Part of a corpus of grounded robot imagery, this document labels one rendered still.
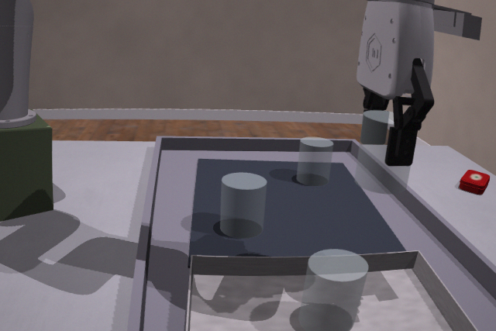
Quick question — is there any red square tin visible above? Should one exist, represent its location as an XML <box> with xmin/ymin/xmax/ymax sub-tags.
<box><xmin>460</xmin><ymin>170</ymin><xmax>490</xmax><ymax>195</ymax></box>

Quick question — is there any dark grey flat mat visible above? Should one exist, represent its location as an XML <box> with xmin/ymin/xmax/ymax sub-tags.
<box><xmin>188</xmin><ymin>159</ymin><xmax>406</xmax><ymax>268</ymax></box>

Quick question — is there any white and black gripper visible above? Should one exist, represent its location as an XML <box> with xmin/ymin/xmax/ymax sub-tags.
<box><xmin>356</xmin><ymin>0</ymin><xmax>434</xmax><ymax>166</ymax></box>

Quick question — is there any clear glass cylinder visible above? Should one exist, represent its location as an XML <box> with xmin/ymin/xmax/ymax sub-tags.
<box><xmin>298</xmin><ymin>249</ymin><xmax>369</xmax><ymax>331</ymax></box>
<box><xmin>297</xmin><ymin>137</ymin><xmax>333</xmax><ymax>186</ymax></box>
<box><xmin>354</xmin><ymin>110</ymin><xmax>411</xmax><ymax>195</ymax></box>
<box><xmin>220</xmin><ymin>172</ymin><xmax>267</xmax><ymax>239</ymax></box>

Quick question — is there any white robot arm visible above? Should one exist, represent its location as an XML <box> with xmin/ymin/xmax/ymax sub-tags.
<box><xmin>0</xmin><ymin>0</ymin><xmax>482</xmax><ymax>129</ymax></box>

